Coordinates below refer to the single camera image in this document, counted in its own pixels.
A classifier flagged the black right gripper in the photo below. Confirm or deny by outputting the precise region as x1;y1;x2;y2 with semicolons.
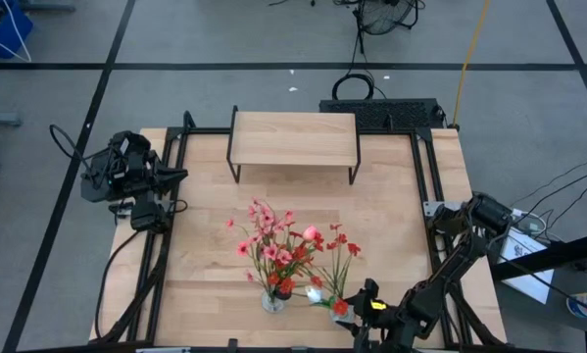
345;278;407;352

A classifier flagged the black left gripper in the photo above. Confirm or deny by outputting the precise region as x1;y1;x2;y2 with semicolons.
123;149;189;197

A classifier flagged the ribbed glass vase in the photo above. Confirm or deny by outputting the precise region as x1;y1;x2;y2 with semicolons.
328;303;357;326

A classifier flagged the white tulip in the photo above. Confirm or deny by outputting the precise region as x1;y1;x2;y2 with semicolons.
292;284;346;313

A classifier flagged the diamond-pattern glass vase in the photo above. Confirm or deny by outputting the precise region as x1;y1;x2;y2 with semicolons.
261;288;288;315

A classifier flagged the pink tulip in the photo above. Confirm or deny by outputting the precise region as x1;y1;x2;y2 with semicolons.
272;224;320;295

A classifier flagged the pink flower spray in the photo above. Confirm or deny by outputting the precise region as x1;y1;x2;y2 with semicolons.
223;197;298;300

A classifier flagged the white printed box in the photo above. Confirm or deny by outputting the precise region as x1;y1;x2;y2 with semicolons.
497;226;557;306

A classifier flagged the black perforated computer case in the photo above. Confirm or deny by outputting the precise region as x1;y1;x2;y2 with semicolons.
318;97;447;133

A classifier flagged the black metal beam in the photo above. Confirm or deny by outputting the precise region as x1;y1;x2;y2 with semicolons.
490;229;587;284

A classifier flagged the blue bin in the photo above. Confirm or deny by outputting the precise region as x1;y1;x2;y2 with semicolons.
0;0;34;60

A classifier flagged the black floor fan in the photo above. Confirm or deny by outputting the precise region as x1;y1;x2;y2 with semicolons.
352;0;421;36

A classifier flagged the black table frame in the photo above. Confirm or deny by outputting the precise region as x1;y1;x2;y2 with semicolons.
89;110;508;347

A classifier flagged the wooden shelf with black frame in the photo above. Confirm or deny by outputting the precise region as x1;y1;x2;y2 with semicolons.
226;105;362;186

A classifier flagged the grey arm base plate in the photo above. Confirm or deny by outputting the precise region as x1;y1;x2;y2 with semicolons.
422;199;464;218

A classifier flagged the coiled black cable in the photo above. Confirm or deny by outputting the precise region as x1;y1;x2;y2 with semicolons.
330;72;387;102

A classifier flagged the yellow hanging cable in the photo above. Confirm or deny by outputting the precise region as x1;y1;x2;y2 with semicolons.
451;0;493;129

